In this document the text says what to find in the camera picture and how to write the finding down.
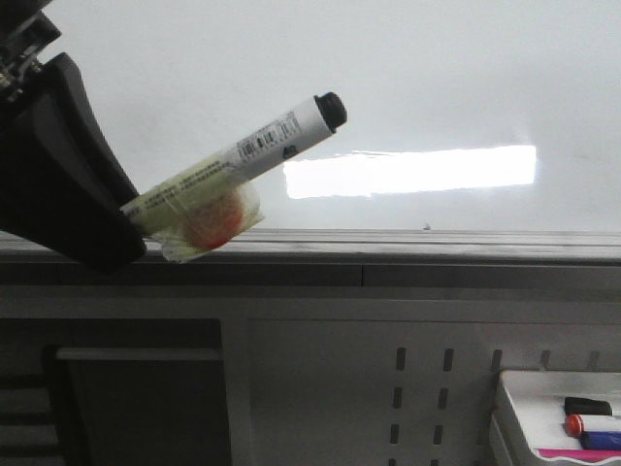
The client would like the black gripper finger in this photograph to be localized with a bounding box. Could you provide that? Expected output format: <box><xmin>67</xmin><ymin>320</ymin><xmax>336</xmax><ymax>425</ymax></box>
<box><xmin>1</xmin><ymin>53</ymin><xmax>146</xmax><ymax>272</ymax></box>

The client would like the metal black gripper body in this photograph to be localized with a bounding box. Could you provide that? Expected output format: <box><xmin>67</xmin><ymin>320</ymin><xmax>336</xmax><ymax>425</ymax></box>
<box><xmin>1</xmin><ymin>0</ymin><xmax>61</xmax><ymax>103</ymax></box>

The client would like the white black whiteboard marker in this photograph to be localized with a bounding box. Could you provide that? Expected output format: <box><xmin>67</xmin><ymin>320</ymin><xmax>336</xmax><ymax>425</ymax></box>
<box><xmin>121</xmin><ymin>92</ymin><xmax>347</xmax><ymax>263</ymax></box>

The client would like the white whiteboard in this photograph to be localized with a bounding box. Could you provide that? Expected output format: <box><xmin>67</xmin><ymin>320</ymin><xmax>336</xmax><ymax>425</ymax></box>
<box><xmin>40</xmin><ymin>1</ymin><xmax>620</xmax><ymax>262</ymax></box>

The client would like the grey pegboard panel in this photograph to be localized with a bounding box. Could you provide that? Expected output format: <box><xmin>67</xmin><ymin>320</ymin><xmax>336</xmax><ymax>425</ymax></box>
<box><xmin>248</xmin><ymin>319</ymin><xmax>620</xmax><ymax>465</ymax></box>

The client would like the white plastic marker tray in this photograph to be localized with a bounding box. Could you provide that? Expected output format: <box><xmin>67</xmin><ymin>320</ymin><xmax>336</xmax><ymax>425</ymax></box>
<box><xmin>489</xmin><ymin>371</ymin><xmax>620</xmax><ymax>465</ymax></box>

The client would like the red capped marker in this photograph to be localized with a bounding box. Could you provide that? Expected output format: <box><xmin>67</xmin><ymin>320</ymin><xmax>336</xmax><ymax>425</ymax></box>
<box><xmin>564</xmin><ymin>414</ymin><xmax>621</xmax><ymax>438</ymax></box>

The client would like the blue capped marker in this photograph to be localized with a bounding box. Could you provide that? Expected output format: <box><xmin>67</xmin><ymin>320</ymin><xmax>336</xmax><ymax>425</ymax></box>
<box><xmin>579</xmin><ymin>431</ymin><xmax>621</xmax><ymax>451</ymax></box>

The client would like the pink white eraser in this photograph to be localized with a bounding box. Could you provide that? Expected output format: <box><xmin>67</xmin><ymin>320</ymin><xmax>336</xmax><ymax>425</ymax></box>
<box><xmin>535</xmin><ymin>449</ymin><xmax>620</xmax><ymax>463</ymax></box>

